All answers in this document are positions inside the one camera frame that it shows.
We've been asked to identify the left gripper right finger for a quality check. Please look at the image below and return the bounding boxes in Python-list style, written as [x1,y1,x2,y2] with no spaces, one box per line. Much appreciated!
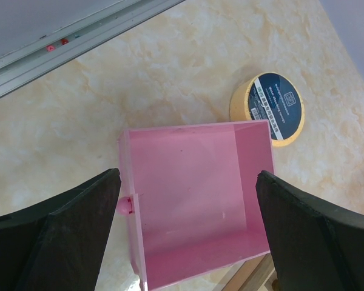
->
[256,171,364,290]

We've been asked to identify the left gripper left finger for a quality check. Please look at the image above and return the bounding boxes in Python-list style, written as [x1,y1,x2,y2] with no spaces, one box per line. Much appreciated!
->
[0,169,121,290]

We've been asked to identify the wooden chess board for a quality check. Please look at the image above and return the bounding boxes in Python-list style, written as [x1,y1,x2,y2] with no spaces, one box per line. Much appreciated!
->
[223,253,281,290]

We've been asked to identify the pink open box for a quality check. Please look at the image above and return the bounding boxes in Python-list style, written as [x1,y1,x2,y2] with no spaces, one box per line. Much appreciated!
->
[117,121,274,290]

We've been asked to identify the yellow tape roll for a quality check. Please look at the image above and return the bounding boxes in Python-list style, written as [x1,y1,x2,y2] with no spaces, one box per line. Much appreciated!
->
[229,72,305,147]

